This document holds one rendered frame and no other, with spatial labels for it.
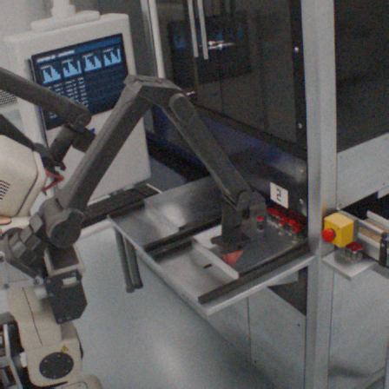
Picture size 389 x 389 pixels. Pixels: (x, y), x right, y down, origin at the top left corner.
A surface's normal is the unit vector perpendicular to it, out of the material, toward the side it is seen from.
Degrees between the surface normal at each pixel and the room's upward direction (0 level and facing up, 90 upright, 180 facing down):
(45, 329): 90
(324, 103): 90
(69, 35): 90
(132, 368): 0
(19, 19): 90
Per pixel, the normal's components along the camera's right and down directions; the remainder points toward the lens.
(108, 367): -0.11, -0.89
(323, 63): 0.52, 0.33
